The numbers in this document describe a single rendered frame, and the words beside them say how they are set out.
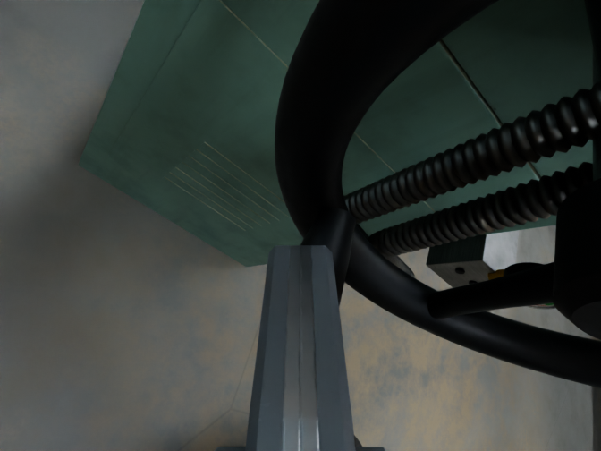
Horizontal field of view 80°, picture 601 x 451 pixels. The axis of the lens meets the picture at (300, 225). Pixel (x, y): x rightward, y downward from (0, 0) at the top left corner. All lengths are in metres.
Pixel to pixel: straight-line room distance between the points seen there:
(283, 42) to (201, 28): 0.08
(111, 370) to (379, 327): 0.80
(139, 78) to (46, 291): 0.48
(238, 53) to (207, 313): 0.66
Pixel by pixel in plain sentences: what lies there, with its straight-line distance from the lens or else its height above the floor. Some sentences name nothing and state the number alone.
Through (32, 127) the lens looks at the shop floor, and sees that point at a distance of 0.90.
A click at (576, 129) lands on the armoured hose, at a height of 0.79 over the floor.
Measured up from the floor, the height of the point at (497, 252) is 0.62.
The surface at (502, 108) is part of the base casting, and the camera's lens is 0.35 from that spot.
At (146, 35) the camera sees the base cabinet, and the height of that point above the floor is 0.49.
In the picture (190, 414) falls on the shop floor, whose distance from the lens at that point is 0.93.
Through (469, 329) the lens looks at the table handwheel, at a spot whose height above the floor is 0.71.
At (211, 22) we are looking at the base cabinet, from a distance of 0.38.
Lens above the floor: 0.84
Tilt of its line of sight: 52 degrees down
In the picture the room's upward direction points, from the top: 75 degrees clockwise
